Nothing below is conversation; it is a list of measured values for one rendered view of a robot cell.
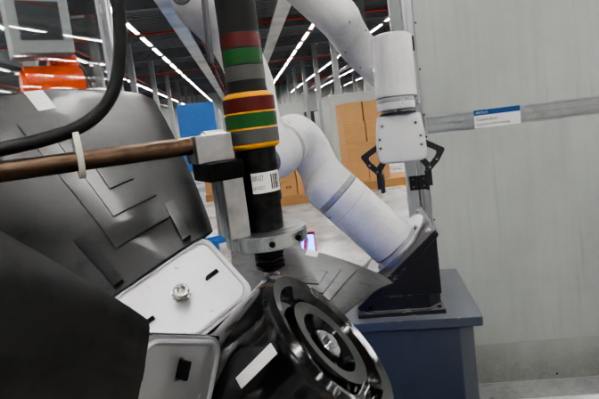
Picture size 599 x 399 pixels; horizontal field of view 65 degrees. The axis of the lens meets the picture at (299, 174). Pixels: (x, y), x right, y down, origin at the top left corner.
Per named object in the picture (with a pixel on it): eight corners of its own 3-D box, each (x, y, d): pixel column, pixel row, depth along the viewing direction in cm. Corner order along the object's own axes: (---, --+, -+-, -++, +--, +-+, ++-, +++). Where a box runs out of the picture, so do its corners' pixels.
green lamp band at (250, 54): (232, 63, 37) (230, 47, 37) (217, 70, 40) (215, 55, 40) (270, 61, 38) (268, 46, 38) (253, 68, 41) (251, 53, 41)
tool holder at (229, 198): (222, 266, 35) (202, 134, 34) (193, 249, 41) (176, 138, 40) (323, 238, 39) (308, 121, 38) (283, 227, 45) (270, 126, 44)
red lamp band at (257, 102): (235, 112, 36) (233, 97, 36) (216, 117, 40) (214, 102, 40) (284, 107, 39) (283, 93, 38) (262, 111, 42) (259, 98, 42)
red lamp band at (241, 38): (230, 46, 37) (227, 30, 36) (215, 54, 39) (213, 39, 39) (268, 45, 38) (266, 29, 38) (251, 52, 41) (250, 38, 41)
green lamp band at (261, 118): (238, 129, 37) (235, 114, 36) (218, 132, 40) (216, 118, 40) (286, 123, 39) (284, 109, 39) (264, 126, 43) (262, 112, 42)
